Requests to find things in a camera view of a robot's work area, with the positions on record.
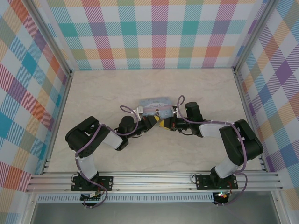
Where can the aluminium right corner post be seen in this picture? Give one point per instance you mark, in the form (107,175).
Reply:
(252,30)

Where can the circuit board with lit LEDs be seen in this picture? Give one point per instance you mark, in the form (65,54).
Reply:
(222,197)

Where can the light blue plastic bag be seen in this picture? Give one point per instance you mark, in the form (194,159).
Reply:
(154,103)

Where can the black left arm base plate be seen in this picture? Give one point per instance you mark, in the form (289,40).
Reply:
(106,182)

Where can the aluminium left table edge rail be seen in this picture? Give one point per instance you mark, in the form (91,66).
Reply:
(58,121)

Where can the aluminium table edge rail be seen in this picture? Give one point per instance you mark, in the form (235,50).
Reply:
(247,116)
(58,121)

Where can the aluminium right table edge rail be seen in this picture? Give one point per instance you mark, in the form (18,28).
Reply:
(247,116)

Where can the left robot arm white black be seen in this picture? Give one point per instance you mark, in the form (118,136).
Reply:
(86,168)

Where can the black circuit board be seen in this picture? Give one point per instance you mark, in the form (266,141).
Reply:
(90,198)

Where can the grey metal panel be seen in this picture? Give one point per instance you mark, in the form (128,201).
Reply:
(151,214)

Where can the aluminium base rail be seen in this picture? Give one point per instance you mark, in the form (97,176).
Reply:
(151,182)

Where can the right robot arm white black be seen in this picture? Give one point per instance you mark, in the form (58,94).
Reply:
(243,142)

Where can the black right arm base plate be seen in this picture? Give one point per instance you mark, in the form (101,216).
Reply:
(203,182)

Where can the aluminium corner post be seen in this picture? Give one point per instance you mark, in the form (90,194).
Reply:
(252,30)
(50,37)

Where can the aluminium left corner post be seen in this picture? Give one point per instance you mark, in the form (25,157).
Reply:
(50,37)

